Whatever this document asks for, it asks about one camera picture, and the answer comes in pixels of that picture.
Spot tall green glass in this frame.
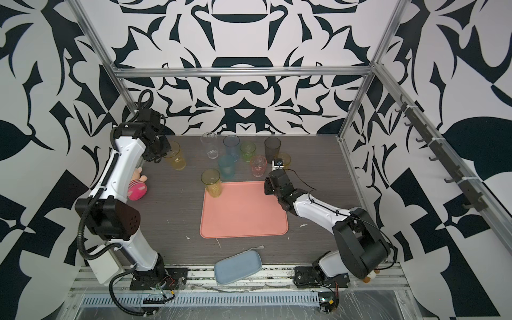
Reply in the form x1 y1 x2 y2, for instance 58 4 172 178
201 169 222 197

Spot small green glass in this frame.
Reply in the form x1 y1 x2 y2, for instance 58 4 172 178
240 141 257 163

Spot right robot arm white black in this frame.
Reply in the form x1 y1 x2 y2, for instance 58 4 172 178
264 169 391 279

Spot white control box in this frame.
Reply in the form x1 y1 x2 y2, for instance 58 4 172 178
87 249 124 287

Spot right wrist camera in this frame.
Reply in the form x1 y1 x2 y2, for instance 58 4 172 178
271 158 285 171

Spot orange white plush toy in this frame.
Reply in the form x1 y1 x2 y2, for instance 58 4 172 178
363 270 380 283

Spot teal frosted cup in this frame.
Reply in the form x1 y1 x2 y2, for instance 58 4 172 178
217 155 235 179

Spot white cable duct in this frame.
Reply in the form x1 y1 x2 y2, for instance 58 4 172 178
81 291 320 307

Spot small green circuit board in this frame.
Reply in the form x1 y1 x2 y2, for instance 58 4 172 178
318 292 339 314

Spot small yellow glass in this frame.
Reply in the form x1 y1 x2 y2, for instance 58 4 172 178
276 153 291 169

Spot clear stemmed glass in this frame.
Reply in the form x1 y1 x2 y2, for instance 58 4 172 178
201 132 219 159

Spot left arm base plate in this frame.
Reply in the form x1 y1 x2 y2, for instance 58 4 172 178
129 267 189 291

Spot pink plush doll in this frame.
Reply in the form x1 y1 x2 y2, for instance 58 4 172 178
127 167 147 201

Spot pink plastic tray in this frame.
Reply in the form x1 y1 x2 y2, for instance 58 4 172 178
199 181 289 239

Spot wall hook rail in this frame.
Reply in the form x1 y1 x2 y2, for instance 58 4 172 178
396 96 489 212

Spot small pink glass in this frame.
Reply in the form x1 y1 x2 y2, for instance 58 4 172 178
249 155 267 177

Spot tall blue glass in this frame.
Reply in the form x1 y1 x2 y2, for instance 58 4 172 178
223 135 241 162

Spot tall amber glass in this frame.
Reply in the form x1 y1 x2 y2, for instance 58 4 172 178
163 140 187 171

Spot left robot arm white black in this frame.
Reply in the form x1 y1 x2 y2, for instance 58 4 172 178
75 109 171 285

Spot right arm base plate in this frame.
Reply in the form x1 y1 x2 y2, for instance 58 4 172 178
293 266 350 289

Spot tall dark grey glass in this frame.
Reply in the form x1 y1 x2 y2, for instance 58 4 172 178
264 136 281 164

